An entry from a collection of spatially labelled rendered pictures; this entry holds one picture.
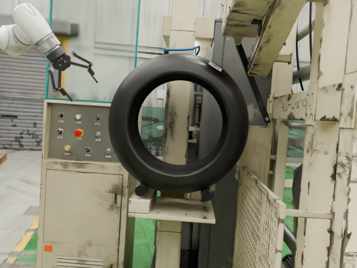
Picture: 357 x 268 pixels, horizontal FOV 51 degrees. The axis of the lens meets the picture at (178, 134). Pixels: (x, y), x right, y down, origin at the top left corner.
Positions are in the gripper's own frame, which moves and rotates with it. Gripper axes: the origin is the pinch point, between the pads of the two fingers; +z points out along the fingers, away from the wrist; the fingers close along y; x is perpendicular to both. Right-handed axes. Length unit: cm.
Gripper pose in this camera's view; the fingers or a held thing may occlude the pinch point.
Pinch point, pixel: (83, 89)
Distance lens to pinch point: 170.7
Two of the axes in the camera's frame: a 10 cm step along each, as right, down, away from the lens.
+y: -7.9, 6.0, -0.9
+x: 2.6, 2.0, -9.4
